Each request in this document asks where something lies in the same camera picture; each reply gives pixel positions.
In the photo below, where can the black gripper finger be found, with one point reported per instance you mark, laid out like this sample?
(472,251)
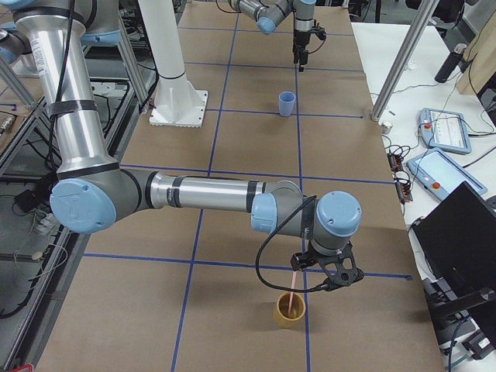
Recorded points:
(302,59)

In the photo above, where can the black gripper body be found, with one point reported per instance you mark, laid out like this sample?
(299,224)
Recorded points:
(315,259)
(300,39)

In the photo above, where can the pink chopstick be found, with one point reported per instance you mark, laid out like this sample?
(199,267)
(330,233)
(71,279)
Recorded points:
(293,283)

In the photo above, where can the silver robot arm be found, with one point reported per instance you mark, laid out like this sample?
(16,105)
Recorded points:
(269,17)
(93,191)

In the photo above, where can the blue plastic cup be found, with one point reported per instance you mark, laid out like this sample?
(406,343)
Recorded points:
(286,103)

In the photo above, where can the tan wooden cup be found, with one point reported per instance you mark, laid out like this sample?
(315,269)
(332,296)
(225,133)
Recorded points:
(280,312)

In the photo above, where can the small silver cylinder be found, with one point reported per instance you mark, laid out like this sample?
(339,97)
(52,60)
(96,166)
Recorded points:
(386,127)

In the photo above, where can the brown paper table mat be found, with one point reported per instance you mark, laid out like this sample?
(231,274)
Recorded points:
(184,295)

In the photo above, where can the orange black connector strip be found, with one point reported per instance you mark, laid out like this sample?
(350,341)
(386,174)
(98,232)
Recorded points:
(402,180)

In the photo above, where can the black water bottle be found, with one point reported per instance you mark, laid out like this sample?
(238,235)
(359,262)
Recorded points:
(450,63)

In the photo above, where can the far teach pendant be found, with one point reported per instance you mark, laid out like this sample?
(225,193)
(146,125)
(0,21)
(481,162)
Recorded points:
(445,130)

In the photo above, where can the teach pendant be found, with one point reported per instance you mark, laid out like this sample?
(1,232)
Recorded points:
(445,130)
(440,174)

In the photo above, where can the black laptop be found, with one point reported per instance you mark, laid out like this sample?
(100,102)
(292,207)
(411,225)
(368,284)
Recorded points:
(458,241)

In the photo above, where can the near teach pendant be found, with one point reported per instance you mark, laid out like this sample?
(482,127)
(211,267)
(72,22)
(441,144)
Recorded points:
(440,174)

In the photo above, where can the aluminium frame post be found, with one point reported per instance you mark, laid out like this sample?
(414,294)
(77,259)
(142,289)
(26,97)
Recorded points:
(412,37)

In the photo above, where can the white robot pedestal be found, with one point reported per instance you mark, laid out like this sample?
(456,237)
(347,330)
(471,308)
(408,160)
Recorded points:
(176,101)

